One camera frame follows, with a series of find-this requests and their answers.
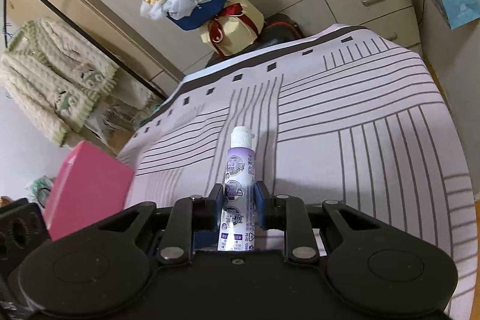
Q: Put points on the striped white tablecloth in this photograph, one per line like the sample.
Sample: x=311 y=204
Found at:
x=375 y=117

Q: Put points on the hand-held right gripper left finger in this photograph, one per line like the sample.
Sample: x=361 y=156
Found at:
x=218 y=211

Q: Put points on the purple white tube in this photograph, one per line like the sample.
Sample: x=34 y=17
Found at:
x=236 y=170

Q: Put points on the black clothes rack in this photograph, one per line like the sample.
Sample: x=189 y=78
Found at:
x=150 y=84

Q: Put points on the cream fluffy pajama pants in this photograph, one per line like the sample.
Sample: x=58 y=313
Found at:
x=142 y=95

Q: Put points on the cream fluffy cardigan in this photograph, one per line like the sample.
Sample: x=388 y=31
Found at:
x=45 y=80

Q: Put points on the dark stool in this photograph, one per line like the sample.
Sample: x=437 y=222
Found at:
x=281 y=27

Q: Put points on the beige tall cabinet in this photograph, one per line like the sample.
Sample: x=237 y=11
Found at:
x=93 y=5

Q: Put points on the cream gift box red ribbon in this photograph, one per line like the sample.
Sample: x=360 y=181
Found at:
x=240 y=24

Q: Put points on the pink cardboard box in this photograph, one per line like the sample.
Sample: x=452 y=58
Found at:
x=90 y=192

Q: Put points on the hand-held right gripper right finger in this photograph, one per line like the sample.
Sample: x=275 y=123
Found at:
x=261 y=211

